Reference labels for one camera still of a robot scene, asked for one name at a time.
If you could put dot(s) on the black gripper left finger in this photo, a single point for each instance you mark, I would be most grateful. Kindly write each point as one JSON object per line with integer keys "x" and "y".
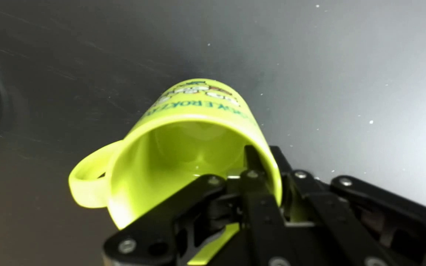
{"x": 233, "y": 222}

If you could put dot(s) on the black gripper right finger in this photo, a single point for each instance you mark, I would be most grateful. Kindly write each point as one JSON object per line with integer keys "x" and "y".
{"x": 366, "y": 224}

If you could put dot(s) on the lime green ceramic mug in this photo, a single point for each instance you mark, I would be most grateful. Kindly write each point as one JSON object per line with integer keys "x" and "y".
{"x": 196, "y": 128}

